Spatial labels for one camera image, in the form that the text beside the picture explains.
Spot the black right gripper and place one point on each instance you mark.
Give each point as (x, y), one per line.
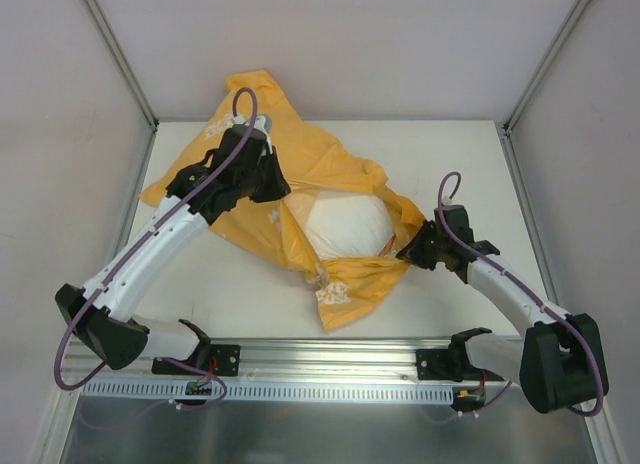
(417, 249)

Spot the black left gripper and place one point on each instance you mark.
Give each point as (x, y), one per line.
(270, 179)

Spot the orange Mickey Mouse pillowcase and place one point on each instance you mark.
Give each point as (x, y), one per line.
(312, 160)

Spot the white pillow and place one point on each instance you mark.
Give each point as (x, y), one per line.
(348, 225)

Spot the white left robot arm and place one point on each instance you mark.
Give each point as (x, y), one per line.
(102, 312)

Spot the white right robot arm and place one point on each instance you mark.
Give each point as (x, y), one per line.
(559, 361)

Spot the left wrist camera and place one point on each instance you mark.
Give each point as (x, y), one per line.
(263, 122)

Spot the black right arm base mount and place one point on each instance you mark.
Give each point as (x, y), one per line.
(445, 364)

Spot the left aluminium frame post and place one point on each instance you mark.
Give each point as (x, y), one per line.
(110, 40)

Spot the aluminium frame post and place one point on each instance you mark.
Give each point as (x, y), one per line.
(548, 59)
(110, 40)

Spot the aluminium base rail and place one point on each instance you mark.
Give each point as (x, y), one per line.
(362, 361)

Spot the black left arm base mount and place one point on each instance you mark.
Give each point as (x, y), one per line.
(219, 359)

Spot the white slotted cable duct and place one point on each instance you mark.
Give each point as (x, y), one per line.
(273, 392)

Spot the right aluminium frame post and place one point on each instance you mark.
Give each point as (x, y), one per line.
(548, 59)

